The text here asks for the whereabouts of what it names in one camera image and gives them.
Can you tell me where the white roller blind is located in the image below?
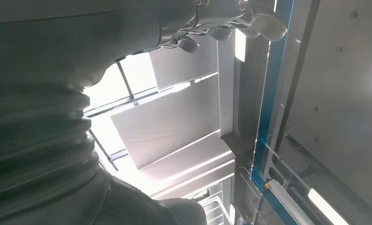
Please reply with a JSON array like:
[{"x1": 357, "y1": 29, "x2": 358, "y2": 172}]
[
  {"x1": 110, "y1": 74, "x2": 221, "y2": 170},
  {"x1": 149, "y1": 33, "x2": 220, "y2": 91}
]

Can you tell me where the rectangular ceiling light panel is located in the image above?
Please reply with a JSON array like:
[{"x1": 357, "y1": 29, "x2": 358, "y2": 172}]
[
  {"x1": 307, "y1": 187, "x2": 350, "y2": 225},
  {"x1": 234, "y1": 29, "x2": 247, "y2": 63}
]

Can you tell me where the blue metal frame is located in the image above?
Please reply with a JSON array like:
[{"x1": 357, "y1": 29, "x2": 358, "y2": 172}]
[{"x1": 250, "y1": 0, "x2": 296, "y2": 225}]

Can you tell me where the black metal post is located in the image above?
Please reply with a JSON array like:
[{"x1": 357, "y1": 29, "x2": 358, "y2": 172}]
[{"x1": 272, "y1": 0, "x2": 322, "y2": 153}]

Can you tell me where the white aluminium rail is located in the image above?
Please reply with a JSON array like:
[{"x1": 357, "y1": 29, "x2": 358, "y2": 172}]
[{"x1": 266, "y1": 177, "x2": 315, "y2": 225}]

